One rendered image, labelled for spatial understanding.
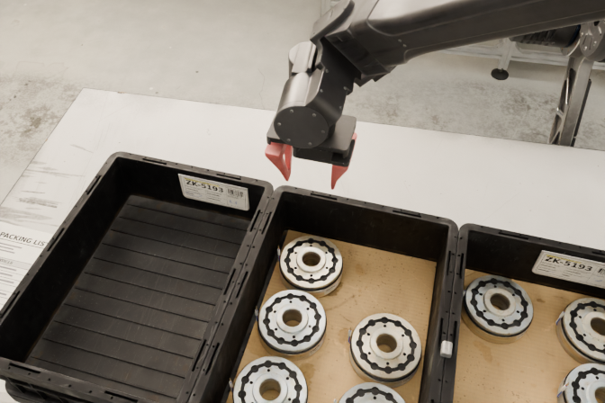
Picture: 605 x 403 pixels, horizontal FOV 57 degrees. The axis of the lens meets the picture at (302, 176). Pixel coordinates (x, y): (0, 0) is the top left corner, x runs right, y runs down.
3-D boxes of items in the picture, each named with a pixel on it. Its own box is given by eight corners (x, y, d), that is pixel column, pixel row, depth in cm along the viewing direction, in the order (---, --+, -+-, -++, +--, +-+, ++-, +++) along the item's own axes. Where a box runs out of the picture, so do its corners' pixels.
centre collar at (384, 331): (373, 325, 84) (373, 323, 83) (405, 334, 83) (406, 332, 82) (365, 355, 80) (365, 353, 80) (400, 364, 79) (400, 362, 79)
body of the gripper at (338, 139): (347, 162, 68) (350, 114, 63) (266, 147, 70) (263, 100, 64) (356, 128, 72) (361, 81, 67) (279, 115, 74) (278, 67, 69)
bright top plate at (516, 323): (467, 270, 91) (468, 268, 90) (532, 285, 89) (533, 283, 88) (461, 325, 84) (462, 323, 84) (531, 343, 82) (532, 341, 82)
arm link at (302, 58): (342, 35, 63) (293, 31, 64) (336, 70, 58) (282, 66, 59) (338, 85, 68) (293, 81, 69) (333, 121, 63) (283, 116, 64)
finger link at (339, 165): (344, 207, 74) (349, 156, 67) (292, 197, 75) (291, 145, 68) (354, 172, 78) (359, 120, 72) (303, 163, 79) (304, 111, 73)
